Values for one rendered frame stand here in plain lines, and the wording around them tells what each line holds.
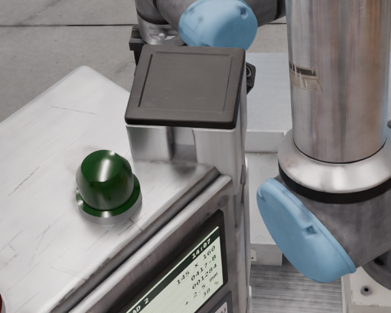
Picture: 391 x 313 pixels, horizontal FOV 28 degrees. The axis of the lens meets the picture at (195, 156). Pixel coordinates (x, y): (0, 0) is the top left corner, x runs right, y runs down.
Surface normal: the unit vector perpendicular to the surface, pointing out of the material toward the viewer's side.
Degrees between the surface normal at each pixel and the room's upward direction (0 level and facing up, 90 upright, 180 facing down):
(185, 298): 90
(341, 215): 79
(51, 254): 0
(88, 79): 0
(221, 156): 90
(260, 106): 0
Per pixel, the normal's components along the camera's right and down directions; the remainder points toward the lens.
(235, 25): 0.51, 0.64
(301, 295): -0.07, -0.65
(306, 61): -0.66, 0.53
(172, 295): 0.73, 0.48
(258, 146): -0.11, 0.76
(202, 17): -0.54, -0.24
